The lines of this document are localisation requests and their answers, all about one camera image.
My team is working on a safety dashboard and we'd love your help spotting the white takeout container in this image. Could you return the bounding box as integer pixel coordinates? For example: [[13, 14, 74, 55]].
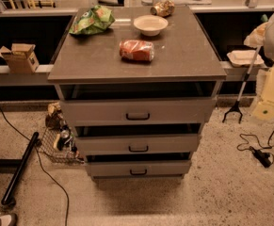
[[227, 50, 256, 67]]

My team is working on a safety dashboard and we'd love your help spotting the black floor cable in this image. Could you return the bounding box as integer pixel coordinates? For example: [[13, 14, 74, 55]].
[[0, 85, 71, 226]]

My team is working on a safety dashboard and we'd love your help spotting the small cardboard box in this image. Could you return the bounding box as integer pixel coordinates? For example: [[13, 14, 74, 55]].
[[0, 43, 40, 74]]

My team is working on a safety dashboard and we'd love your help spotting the black metal bar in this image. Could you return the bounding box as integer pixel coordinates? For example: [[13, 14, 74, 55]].
[[1, 132, 39, 206]]

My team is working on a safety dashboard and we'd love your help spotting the grey top drawer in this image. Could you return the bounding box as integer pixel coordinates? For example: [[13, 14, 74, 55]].
[[60, 98, 216, 126]]

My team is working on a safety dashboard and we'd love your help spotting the black power adapter cable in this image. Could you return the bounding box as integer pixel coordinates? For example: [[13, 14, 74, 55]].
[[236, 104, 274, 169]]

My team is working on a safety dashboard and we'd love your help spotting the grey sneaker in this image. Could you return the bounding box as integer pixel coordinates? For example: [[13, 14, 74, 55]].
[[0, 214, 17, 226]]

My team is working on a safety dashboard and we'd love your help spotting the grey drawer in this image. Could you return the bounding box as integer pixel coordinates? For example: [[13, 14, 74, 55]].
[[60, 98, 216, 126], [75, 134, 201, 155], [86, 160, 191, 178]]

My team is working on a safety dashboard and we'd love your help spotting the red soda can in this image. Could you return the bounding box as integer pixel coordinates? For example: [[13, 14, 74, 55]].
[[120, 40, 154, 62]]

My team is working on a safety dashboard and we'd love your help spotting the grey bottom drawer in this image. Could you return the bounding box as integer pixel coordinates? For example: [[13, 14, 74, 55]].
[[86, 160, 191, 178]]

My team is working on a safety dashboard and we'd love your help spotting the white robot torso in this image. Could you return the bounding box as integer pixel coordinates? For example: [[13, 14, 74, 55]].
[[251, 66, 274, 121]]

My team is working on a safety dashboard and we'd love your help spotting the wire basket with items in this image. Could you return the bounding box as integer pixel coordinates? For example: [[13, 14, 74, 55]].
[[40, 102, 84, 164]]

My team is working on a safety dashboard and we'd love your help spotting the white bowl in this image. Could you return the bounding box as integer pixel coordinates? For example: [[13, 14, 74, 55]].
[[134, 15, 169, 37]]

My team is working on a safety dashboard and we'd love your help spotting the grabber reacher tool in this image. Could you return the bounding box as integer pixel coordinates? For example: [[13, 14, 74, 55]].
[[222, 46, 261, 122]]

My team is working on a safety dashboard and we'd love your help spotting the grey middle drawer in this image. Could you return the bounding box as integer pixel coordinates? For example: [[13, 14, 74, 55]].
[[75, 134, 201, 155]]

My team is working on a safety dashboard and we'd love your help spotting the grey drawer cabinet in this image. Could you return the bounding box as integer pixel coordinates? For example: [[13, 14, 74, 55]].
[[48, 7, 226, 179]]

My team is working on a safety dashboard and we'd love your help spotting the green chip bag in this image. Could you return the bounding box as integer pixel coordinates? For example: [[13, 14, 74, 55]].
[[70, 5, 115, 35]]

